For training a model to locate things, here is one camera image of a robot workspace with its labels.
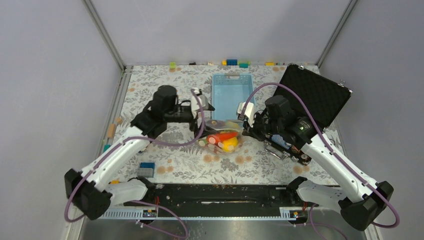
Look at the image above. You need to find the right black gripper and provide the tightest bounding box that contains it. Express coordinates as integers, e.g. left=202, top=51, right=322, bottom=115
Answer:
left=242, top=111, right=283, bottom=142

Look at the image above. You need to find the clear dotted zip bag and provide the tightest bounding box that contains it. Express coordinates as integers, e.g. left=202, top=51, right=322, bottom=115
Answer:
left=197, top=119, right=244, bottom=155

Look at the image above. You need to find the yellow bell pepper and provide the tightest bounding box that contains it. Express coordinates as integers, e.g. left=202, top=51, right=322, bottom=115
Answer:
left=221, top=137, right=239, bottom=153

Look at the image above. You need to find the orange carrot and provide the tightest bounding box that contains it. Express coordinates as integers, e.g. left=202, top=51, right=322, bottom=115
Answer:
left=206, top=131, right=238, bottom=145

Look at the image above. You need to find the light blue plastic basket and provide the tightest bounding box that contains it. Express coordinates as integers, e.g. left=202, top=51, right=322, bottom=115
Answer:
left=211, top=73, right=254, bottom=122

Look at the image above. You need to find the black poker chip case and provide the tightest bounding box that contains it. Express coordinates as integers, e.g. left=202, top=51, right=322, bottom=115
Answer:
left=265, top=64, right=352, bottom=166

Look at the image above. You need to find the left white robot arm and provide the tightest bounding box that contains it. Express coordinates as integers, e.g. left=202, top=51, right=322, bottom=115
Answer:
left=64, top=85, right=215, bottom=223

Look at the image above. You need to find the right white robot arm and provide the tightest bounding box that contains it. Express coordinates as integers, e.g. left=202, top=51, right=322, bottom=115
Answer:
left=236, top=95, right=394, bottom=231

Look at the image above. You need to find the blue toy brick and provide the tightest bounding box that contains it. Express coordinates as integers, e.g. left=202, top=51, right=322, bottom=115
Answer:
left=225, top=59, right=238, bottom=66

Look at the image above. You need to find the blue grey toy block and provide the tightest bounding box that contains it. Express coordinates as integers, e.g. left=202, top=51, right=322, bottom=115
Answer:
left=136, top=162, right=156, bottom=178

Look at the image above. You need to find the wooden block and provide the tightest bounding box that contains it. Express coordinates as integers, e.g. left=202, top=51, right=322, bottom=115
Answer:
left=106, top=123, right=117, bottom=139

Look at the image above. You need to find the teal toy block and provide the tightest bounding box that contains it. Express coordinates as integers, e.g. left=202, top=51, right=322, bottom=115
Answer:
left=102, top=144, right=111, bottom=153

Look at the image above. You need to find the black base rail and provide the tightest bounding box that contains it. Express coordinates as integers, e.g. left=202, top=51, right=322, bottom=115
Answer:
left=124, top=183, right=312, bottom=220

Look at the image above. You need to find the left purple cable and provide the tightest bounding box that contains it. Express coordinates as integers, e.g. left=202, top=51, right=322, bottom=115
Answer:
left=63, top=89, right=206, bottom=223

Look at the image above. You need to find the purple cable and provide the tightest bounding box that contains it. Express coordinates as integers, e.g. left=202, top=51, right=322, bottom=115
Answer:
left=63, top=89, right=206, bottom=223
left=239, top=82, right=401, bottom=229

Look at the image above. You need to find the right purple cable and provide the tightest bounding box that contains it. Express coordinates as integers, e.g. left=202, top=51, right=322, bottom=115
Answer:
left=239, top=82, right=401, bottom=229

